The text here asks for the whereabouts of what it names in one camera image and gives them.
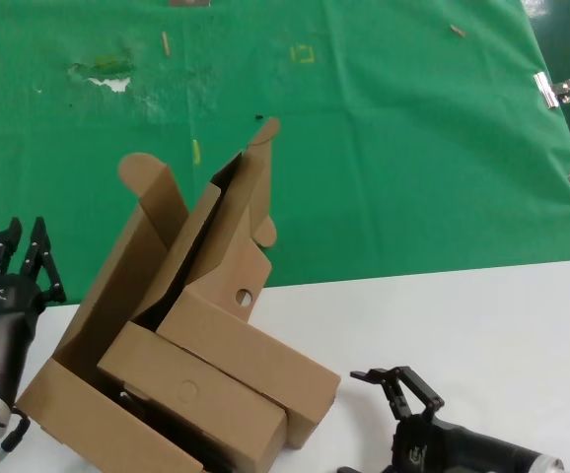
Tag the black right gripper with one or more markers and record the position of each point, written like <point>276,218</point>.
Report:
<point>443,448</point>

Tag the brown paper box with lid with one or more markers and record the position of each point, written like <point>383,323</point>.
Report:
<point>245,345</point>
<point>166,374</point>

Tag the large open cardboard carton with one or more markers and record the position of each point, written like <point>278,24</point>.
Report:
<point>127,276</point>

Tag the long wooden stick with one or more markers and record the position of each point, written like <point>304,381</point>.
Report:
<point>165,43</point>

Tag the green table cloth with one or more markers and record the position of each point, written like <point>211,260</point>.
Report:
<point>364,148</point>

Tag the grey flat plate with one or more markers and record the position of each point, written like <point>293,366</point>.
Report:
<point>190,2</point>

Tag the short wooden stick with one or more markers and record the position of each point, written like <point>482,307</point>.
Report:
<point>457,30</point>

